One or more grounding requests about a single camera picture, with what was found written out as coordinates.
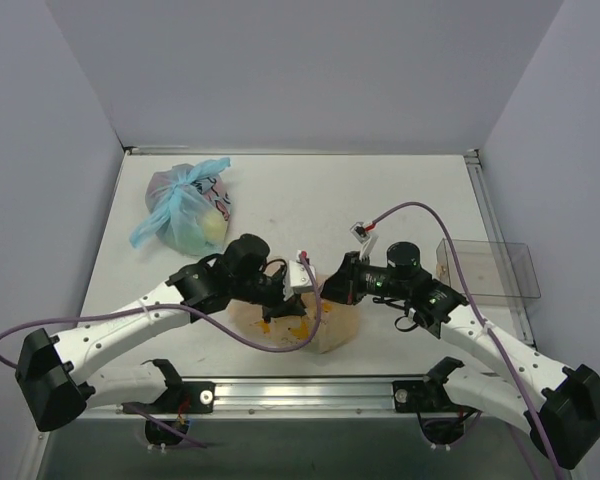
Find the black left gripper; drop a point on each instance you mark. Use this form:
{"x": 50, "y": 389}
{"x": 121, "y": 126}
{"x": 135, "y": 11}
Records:
{"x": 284, "y": 302}

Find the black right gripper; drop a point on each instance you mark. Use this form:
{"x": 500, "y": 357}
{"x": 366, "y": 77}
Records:
{"x": 350, "y": 282}

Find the translucent orange plastic bag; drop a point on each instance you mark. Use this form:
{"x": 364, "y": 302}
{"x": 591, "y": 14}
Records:
{"x": 339, "y": 325}

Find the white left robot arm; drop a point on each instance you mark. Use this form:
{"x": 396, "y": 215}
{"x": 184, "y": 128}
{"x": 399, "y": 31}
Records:
{"x": 62, "y": 375}

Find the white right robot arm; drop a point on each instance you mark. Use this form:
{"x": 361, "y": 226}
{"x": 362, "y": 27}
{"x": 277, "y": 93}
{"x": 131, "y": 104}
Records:
{"x": 556, "y": 405}

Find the blue tied plastic bag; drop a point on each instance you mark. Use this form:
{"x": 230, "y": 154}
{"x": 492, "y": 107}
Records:
{"x": 189, "y": 208}

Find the clear acrylic box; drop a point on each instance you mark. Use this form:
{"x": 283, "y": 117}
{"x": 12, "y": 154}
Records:
{"x": 494, "y": 272}

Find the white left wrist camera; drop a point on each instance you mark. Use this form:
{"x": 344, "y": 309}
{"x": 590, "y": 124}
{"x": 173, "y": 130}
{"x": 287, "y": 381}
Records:
{"x": 300, "y": 276}

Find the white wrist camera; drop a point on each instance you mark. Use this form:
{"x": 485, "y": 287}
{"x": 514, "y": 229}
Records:
{"x": 300, "y": 276}
{"x": 364, "y": 233}

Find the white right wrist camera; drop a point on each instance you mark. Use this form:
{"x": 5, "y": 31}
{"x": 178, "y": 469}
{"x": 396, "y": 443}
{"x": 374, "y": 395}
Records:
{"x": 364, "y": 233}

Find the aluminium front rail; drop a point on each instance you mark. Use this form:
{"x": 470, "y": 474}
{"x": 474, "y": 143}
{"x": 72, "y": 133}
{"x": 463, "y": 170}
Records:
{"x": 300, "y": 392}

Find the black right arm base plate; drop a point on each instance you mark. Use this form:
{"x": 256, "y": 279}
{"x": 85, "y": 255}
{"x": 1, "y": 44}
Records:
{"x": 416, "y": 396}

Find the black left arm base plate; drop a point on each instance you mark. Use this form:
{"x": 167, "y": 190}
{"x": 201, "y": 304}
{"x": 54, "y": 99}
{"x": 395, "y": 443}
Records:
{"x": 192, "y": 397}

